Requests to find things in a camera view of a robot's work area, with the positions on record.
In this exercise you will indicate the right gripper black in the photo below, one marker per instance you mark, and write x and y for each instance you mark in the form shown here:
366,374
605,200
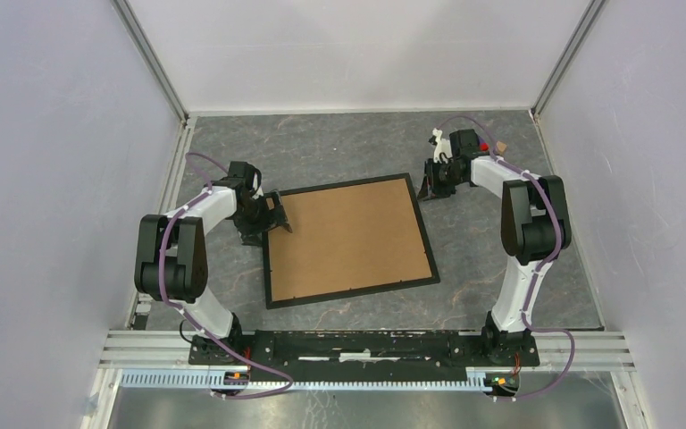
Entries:
433,190

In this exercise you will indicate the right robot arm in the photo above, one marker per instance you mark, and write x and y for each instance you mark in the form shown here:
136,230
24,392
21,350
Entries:
534,225

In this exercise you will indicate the brown backing board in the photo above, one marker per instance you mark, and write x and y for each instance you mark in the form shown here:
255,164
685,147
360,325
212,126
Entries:
349,237

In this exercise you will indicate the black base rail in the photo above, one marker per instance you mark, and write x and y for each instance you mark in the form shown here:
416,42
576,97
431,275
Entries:
378,356

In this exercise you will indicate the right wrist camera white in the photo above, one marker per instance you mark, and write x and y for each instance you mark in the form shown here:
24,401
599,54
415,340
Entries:
442,151

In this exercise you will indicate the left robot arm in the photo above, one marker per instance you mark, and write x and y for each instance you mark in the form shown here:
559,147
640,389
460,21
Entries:
171,262

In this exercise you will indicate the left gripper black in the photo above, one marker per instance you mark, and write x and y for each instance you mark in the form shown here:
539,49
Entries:
249,234

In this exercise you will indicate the black picture frame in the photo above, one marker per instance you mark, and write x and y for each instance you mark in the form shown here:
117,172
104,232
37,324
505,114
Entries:
432,260

